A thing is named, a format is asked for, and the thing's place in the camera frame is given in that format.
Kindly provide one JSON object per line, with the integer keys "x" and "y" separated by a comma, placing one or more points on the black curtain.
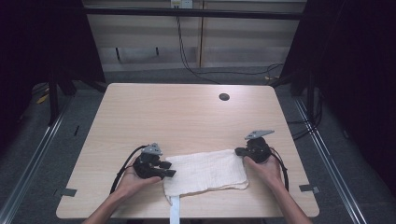
{"x": 40, "y": 46}
{"x": 351, "y": 77}

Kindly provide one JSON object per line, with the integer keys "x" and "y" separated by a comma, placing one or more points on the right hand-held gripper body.
{"x": 258, "y": 151}

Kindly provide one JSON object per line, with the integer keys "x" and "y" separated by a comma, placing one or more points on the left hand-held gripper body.
{"x": 146, "y": 166}

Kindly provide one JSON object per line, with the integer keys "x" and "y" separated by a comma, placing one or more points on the person's left hand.
{"x": 134, "y": 183}

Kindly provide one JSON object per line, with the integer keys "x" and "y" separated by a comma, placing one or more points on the grey tape piece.
{"x": 67, "y": 192}
{"x": 309, "y": 188}

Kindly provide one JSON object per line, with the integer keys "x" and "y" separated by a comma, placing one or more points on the black horizontal bar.
{"x": 193, "y": 13}

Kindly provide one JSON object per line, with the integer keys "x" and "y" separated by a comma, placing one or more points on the black metal stand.
{"x": 53, "y": 99}

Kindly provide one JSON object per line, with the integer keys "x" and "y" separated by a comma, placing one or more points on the white cloth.
{"x": 204, "y": 172}

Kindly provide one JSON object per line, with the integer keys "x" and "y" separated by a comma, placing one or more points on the yellow floor marker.
{"x": 42, "y": 99}

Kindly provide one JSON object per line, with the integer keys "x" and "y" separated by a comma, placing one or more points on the round black table grommet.
{"x": 224, "y": 96}

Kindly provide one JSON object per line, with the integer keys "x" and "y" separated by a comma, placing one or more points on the small black floor strip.
{"x": 76, "y": 130}

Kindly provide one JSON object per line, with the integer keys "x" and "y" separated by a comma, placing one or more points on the white wall outlet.
{"x": 182, "y": 3}

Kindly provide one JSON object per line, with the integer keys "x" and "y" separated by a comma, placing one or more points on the metal floor rail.
{"x": 34, "y": 158}
{"x": 330, "y": 161}

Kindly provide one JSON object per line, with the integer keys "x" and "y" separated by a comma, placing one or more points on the person's right hand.
{"x": 267, "y": 172}

